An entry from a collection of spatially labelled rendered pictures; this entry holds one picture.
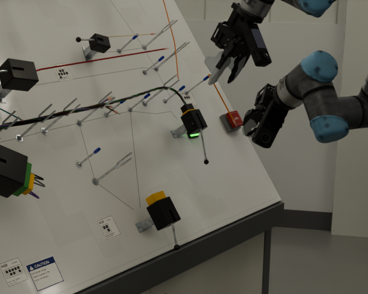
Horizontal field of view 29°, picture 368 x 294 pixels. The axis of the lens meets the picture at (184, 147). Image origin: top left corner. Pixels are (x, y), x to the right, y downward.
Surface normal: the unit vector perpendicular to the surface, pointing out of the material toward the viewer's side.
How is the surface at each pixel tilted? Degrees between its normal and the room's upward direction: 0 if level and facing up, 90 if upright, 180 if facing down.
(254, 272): 90
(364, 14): 90
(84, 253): 54
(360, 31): 90
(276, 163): 90
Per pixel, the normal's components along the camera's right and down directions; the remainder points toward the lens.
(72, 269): 0.66, -0.45
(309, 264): 0.02, -0.97
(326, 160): -0.18, 0.22
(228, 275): 0.80, 0.15
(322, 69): 0.40, -0.39
